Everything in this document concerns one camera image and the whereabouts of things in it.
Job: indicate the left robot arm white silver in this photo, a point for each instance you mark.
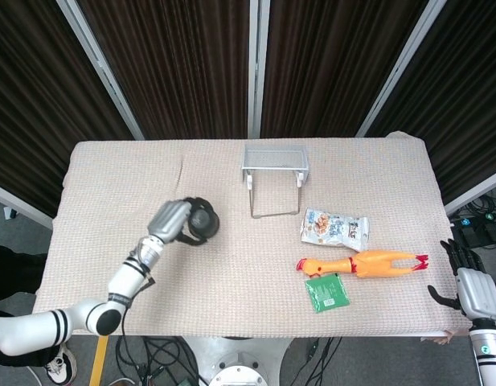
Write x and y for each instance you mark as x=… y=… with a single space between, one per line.
x=127 y=277

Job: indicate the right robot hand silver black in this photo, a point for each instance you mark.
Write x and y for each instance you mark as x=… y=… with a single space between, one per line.
x=480 y=297

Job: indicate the dark brown curtain panel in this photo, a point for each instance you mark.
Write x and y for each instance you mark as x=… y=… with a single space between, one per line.
x=332 y=68
x=171 y=68
x=30 y=80
x=464 y=100

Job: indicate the yellow floor tape strip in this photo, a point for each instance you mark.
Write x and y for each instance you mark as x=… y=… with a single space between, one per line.
x=98 y=362

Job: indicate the person black trousers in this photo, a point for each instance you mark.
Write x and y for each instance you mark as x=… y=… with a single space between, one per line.
x=10 y=273

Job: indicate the grey aluminium frame post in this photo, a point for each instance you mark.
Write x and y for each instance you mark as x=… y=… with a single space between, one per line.
x=400 y=68
x=476 y=189
x=101 y=68
x=256 y=68
x=18 y=203

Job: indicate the white black sneaker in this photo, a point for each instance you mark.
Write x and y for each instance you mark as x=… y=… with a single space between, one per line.
x=60 y=366

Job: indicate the beige waffle tablecloth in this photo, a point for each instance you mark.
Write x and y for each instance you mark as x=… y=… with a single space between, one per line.
x=251 y=313

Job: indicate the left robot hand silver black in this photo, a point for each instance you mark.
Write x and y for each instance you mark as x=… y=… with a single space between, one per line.
x=167 y=221

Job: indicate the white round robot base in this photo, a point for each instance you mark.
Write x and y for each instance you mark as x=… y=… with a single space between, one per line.
x=235 y=362

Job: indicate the yellow rubber chicken toy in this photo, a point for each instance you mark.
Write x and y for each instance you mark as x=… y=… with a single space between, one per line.
x=372 y=263

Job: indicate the black power strip green lights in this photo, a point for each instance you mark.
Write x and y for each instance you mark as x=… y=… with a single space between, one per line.
x=493 y=231

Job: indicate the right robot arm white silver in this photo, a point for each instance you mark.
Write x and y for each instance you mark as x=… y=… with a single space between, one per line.
x=489 y=354

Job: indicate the white blue snack bag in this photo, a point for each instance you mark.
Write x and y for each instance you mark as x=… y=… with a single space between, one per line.
x=332 y=229

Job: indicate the green foil sachet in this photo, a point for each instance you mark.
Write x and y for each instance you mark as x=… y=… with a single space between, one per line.
x=326 y=291

